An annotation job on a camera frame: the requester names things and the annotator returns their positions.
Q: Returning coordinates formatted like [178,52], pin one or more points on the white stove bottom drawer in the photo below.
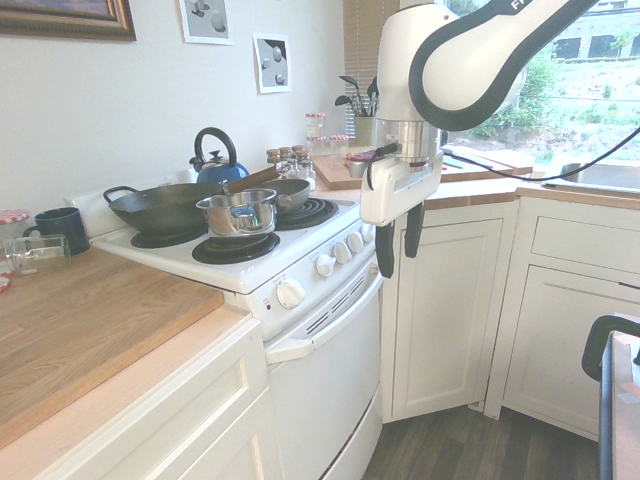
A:
[360,450]

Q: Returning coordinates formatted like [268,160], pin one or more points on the white under-sink drawer front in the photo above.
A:
[580,245]

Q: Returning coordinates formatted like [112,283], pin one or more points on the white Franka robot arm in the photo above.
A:
[400,60]

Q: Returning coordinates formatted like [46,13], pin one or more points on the framed painting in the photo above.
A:
[60,17]

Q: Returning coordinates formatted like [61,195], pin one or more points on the large grey wall print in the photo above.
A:
[207,20]

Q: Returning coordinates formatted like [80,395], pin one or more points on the wooden window blind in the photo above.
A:
[360,45]

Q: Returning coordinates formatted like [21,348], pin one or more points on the white corner cabinet door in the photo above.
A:
[450,320]

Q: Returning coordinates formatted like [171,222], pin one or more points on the black slotted spatula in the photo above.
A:
[348,80]

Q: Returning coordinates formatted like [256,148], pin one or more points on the green utensil holder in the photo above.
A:
[364,131]

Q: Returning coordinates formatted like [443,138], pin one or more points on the small wooden cutting board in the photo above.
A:
[335,172]

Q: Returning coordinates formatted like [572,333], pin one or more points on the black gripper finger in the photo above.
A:
[386,250]
[414,232]

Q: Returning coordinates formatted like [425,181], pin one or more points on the black spoon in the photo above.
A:
[372,89]

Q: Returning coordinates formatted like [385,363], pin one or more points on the loose red checkered lid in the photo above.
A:
[4,283]

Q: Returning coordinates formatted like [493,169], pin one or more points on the black ladle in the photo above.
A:
[342,100]

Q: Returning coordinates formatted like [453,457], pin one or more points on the white oven door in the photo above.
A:
[325,385]

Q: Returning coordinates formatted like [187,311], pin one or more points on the stainless steel sink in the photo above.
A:
[595,176]

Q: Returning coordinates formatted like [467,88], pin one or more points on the empty clear glass jar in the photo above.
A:
[40,252]

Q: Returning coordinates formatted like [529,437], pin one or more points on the white under-sink cabinet door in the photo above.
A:
[555,350]

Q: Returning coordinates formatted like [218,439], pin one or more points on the glass shaker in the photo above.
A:
[306,170]
[294,168]
[283,171]

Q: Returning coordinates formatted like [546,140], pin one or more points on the white electric stove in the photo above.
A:
[240,272]

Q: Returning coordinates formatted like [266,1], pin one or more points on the white stove knob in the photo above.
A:
[343,253]
[290,293]
[355,242]
[368,233]
[325,265]

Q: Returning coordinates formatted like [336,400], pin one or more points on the black wok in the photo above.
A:
[160,207]

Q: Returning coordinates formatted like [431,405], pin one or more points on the small grey wall print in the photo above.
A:
[272,62]

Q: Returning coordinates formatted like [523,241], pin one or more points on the cork-lidded spice jar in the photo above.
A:
[273,156]
[285,153]
[299,151]

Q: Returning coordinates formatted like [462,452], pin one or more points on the dark blue mug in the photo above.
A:
[62,225]

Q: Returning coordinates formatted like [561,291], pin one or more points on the jar with red checkered lid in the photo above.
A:
[315,146]
[315,125]
[12,220]
[338,146]

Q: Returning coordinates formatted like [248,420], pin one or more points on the window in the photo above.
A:
[590,75]

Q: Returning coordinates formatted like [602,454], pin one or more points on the stainless steel saucepan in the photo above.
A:
[240,215]

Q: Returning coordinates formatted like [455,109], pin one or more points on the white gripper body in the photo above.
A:
[385,195]

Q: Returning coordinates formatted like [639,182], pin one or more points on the white cabinet beside stove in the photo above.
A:
[200,400]

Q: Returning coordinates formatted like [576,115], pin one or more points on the black coil burner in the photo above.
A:
[235,248]
[150,241]
[310,212]

